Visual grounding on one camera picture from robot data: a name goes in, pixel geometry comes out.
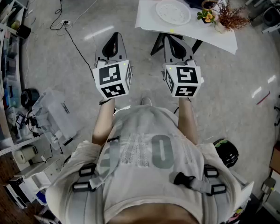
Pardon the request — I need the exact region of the red strip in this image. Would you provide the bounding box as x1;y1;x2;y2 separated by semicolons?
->
256;91;271;105

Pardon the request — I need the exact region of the person's white printed shirt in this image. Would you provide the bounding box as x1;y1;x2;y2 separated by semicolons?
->
45;105;242;224

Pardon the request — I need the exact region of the person's right forearm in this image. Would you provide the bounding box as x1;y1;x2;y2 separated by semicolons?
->
177;97;199;146

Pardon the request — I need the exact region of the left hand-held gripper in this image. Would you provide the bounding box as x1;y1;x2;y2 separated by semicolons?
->
92;32;133;99

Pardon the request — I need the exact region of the black cylinder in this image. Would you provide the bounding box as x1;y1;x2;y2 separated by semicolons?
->
16;24;32;40

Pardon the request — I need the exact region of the black helmet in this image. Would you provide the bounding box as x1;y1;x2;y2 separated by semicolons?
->
213;138;239;168

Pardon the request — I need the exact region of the black round roll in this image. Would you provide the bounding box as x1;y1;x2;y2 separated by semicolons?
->
20;88;40;109

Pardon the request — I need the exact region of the orange flower potted plant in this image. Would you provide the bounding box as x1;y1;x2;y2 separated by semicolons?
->
196;9;217;28

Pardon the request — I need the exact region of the grey harness with black buckles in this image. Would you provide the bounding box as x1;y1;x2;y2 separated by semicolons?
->
71;136;227;197

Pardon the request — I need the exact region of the clear plastic bin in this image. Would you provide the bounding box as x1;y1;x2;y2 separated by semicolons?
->
32;89;79;150

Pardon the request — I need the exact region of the person's left forearm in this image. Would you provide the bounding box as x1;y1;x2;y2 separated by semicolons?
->
92;98;115;147

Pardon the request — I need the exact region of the white perforated round plate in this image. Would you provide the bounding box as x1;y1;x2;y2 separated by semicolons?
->
155;0;192;26

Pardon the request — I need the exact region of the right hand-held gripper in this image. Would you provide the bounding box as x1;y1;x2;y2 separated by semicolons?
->
162;35;203;98

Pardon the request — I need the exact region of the white shelf unit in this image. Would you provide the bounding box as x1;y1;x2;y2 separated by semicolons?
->
0;0;42;160

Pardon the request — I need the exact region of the dried brown plant in vase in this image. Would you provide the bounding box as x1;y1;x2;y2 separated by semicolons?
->
214;0;251;34

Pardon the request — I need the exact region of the black floor cable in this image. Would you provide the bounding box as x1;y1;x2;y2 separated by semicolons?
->
64;22;96;74

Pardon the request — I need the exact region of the white label printer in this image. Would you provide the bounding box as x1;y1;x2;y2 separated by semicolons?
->
14;145;39;165

